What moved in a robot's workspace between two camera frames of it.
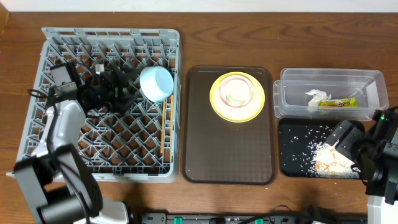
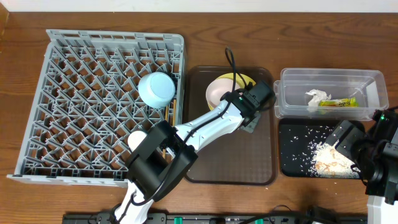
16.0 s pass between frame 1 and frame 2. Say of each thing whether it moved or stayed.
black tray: stayed
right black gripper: stayed
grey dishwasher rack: stayed
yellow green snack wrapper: stayed
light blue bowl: moved
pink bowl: moved
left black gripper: moved
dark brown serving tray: stayed
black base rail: stayed
